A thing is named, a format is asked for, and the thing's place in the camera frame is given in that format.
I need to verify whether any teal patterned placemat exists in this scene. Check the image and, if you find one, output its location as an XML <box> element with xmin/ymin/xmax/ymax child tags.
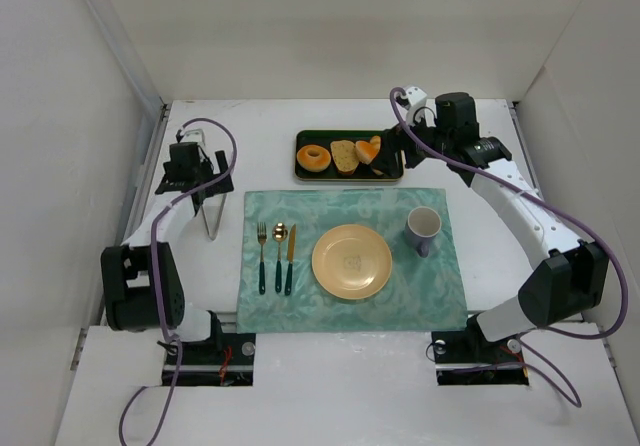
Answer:
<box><xmin>237</xmin><ymin>188</ymin><xmax>467</xmax><ymax>333</ymax></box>

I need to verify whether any gold knife green handle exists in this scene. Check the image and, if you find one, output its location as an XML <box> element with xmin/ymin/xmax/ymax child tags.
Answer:
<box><xmin>284</xmin><ymin>224</ymin><xmax>297</xmax><ymax>296</ymax></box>

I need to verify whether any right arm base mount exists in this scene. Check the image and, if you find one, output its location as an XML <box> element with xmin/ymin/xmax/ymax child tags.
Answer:
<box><xmin>428</xmin><ymin>330</ymin><xmax>529</xmax><ymax>386</ymax></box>

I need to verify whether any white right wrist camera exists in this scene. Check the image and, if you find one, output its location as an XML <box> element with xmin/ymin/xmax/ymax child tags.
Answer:
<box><xmin>394</xmin><ymin>85</ymin><xmax>428</xmax><ymax>125</ymax></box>

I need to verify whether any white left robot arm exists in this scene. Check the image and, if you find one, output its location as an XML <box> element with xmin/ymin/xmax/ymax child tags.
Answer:
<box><xmin>100</xmin><ymin>141</ymin><xmax>234</xmax><ymax>344</ymax></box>

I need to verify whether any orange bagel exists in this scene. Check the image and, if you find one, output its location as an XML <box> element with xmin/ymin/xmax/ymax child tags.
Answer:
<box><xmin>296</xmin><ymin>144</ymin><xmax>332</xmax><ymax>173</ymax></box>

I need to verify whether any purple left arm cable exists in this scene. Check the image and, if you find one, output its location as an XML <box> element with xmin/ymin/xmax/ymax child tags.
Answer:
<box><xmin>117</xmin><ymin>117</ymin><xmax>238</xmax><ymax>444</ymax></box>

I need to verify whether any gold spoon green handle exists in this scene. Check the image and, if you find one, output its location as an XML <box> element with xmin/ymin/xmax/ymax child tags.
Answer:
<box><xmin>272</xmin><ymin>222</ymin><xmax>288</xmax><ymax>294</ymax></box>

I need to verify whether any striped long bread roll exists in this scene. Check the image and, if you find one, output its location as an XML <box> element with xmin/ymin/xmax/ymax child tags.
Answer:
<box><xmin>369</xmin><ymin>136</ymin><xmax>381</xmax><ymax>152</ymax></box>

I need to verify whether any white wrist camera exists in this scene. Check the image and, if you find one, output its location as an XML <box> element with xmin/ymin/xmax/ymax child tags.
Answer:
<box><xmin>176</xmin><ymin>128</ymin><xmax>206</xmax><ymax>149</ymax></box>
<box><xmin>394</xmin><ymin>85</ymin><xmax>428</xmax><ymax>125</ymax></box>

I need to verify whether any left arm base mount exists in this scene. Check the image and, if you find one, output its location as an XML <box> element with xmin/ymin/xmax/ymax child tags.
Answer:
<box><xmin>176</xmin><ymin>333</ymin><xmax>256</xmax><ymax>387</ymax></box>

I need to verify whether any round orange bun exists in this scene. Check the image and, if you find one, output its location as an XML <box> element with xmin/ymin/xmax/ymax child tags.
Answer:
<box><xmin>355</xmin><ymin>141</ymin><xmax>379</xmax><ymax>165</ymax></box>

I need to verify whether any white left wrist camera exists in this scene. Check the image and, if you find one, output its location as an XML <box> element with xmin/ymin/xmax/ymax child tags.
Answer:
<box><xmin>176</xmin><ymin>128</ymin><xmax>206</xmax><ymax>149</ymax></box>

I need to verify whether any yellow round plate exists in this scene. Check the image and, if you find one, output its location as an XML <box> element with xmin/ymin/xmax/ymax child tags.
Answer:
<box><xmin>311</xmin><ymin>224</ymin><xmax>393</xmax><ymax>301</ymax></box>

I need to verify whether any purple mug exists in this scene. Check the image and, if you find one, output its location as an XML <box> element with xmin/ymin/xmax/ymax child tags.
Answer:
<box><xmin>404</xmin><ymin>206</ymin><xmax>442</xmax><ymax>258</ymax></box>

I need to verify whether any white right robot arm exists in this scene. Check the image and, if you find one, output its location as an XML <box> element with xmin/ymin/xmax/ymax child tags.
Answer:
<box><xmin>374</xmin><ymin>87</ymin><xmax>609</xmax><ymax>344</ymax></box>

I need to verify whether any gold fork green handle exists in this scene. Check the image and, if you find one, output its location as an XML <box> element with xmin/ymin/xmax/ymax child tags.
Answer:
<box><xmin>257</xmin><ymin>222</ymin><xmax>267</xmax><ymax>295</ymax></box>

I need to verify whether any dark green serving tray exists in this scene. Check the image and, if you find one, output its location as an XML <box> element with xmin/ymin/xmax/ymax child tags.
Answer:
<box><xmin>294</xmin><ymin>130</ymin><xmax>404</xmax><ymax>182</ymax></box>

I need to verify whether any seeded bread slice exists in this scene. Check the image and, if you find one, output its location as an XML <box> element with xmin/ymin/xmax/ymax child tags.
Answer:
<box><xmin>330</xmin><ymin>140</ymin><xmax>360</xmax><ymax>175</ymax></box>

